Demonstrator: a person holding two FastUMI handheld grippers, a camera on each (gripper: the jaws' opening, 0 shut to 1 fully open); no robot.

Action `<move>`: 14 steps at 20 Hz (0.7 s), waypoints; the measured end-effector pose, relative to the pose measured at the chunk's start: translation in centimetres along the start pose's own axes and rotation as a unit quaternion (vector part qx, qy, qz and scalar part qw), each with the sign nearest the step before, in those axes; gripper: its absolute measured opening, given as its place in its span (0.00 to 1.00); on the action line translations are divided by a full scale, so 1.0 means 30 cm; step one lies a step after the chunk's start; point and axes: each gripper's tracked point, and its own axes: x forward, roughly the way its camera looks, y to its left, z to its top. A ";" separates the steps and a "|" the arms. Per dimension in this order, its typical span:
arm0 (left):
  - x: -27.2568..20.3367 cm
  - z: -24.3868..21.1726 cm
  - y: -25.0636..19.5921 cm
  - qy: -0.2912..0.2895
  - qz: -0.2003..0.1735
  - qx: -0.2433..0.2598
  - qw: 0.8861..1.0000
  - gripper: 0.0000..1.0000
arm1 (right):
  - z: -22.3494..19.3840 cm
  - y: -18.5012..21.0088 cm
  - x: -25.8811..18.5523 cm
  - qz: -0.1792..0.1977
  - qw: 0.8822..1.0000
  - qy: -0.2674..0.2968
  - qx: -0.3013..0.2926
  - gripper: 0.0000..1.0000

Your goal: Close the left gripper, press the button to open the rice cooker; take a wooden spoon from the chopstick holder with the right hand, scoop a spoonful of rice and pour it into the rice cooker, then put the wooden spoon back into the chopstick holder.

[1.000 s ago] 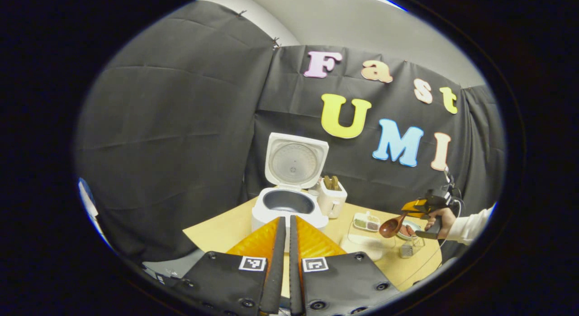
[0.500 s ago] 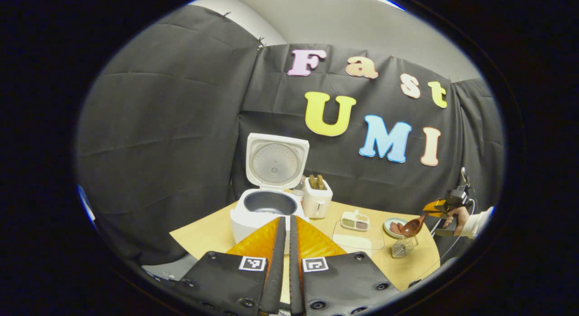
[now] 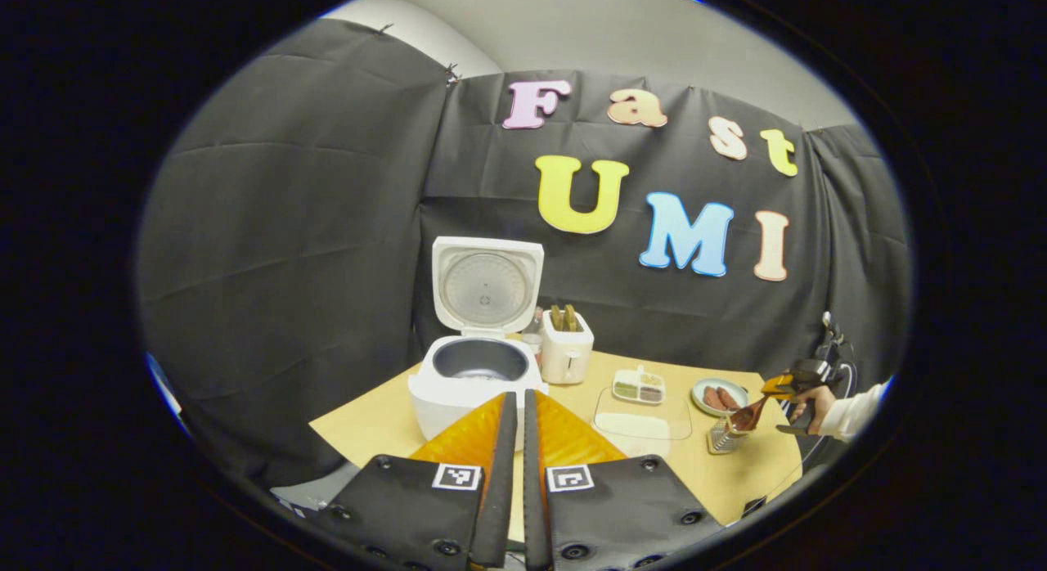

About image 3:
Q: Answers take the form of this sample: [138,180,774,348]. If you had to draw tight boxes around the clear water bottle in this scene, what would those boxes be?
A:
[523,308,546,363]

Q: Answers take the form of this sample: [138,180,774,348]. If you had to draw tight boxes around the clear box of rice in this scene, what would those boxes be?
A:
[593,385,693,457]

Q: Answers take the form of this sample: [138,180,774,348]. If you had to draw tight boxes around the metal mesh chopstick holder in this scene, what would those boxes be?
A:
[708,416,749,455]

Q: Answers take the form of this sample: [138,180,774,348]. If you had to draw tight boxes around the pale green plate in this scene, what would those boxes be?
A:
[691,378,749,417]

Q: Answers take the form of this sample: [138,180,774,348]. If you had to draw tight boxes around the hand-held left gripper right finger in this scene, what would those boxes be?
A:
[523,389,725,571]

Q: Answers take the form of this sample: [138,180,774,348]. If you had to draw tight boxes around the white toaster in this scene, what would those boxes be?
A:
[540,311,595,385]

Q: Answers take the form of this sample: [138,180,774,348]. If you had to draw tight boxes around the black backdrop cloth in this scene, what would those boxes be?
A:
[137,19,913,483]

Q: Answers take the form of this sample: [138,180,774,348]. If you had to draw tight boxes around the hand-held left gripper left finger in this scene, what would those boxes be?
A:
[315,391,518,571]

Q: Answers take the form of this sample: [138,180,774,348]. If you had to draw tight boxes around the wooden spoon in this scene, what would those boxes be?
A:
[726,393,774,434]

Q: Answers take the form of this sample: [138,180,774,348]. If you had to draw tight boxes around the white divided bean dish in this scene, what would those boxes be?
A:
[612,366,666,405]

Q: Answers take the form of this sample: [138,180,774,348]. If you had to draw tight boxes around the white rice cooker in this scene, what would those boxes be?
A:
[407,236,550,452]

